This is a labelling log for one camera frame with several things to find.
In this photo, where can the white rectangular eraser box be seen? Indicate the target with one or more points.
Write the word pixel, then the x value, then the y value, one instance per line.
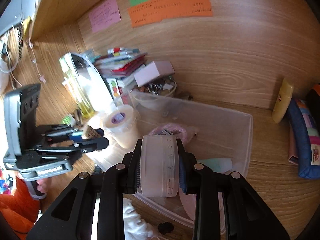
pixel 153 71

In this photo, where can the fruit sticker sheet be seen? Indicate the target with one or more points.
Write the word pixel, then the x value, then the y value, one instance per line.
pixel 113 87

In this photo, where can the blue fabric pouch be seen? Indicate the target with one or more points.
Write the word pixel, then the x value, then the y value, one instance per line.
pixel 306 138

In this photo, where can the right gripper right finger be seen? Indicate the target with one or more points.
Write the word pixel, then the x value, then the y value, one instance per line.
pixel 246 214

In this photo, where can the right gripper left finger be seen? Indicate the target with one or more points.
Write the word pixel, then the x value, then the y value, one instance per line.
pixel 70 216

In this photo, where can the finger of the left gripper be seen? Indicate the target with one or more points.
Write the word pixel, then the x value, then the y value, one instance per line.
pixel 63 145
pixel 63 132

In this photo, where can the dark green spray bottle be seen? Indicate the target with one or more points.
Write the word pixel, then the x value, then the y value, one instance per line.
pixel 166 227

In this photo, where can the person's left hand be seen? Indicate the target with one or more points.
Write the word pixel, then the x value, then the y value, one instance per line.
pixel 44 184

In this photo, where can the beige wooden block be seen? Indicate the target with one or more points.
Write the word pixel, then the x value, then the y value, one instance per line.
pixel 89 133

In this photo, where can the mint green small bottle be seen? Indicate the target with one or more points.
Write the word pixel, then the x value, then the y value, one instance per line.
pixel 220 165

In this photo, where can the cream lidded tub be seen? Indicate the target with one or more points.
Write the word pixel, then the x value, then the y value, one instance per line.
pixel 122 125

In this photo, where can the small pink round jar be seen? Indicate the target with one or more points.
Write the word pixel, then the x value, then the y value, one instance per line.
pixel 189 204

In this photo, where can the white paper stand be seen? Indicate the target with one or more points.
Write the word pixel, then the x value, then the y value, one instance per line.
pixel 84 79

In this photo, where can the white cloth pouch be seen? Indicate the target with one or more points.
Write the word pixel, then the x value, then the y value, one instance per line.
pixel 136 228

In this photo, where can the orange paper note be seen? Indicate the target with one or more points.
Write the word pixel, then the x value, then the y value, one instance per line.
pixel 154 11

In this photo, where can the yellow small bottle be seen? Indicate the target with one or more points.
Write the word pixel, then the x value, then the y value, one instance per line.
pixel 282 101

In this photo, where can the clear plastic storage bin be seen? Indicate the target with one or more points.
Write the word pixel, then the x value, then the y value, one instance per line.
pixel 219 133

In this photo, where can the yellow green tall bottle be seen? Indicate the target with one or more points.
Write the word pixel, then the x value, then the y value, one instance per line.
pixel 80 97

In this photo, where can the stack of booklets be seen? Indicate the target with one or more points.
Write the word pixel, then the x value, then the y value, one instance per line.
pixel 119 68

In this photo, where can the pink sticky note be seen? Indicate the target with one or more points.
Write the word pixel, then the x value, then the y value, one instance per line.
pixel 104 15

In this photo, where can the green orange white tube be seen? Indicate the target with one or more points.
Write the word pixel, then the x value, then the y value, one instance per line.
pixel 69 120

